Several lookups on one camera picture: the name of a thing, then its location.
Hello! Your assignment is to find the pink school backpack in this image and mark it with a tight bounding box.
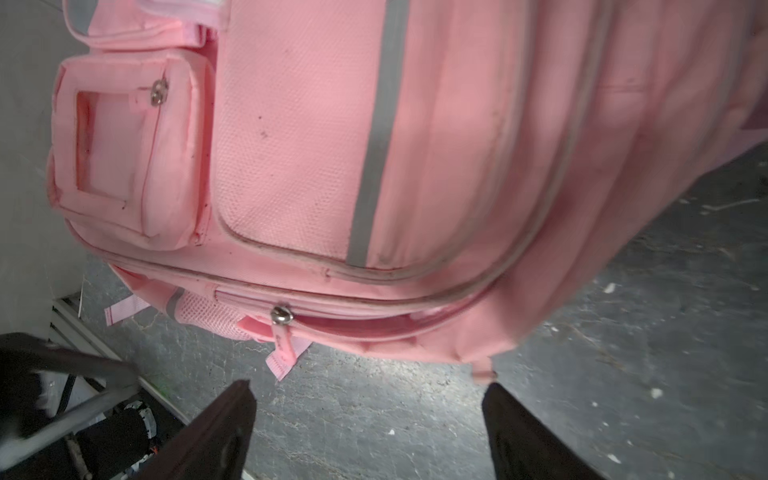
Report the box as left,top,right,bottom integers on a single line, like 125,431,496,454
47,1,767,382

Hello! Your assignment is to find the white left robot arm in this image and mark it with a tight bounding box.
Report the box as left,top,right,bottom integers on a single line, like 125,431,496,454
1,333,183,479

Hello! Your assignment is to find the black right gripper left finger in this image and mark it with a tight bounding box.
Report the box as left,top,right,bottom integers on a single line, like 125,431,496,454
136,380,257,479

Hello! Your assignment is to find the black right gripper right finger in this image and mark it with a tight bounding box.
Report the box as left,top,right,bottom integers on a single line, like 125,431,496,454
482,382,603,480

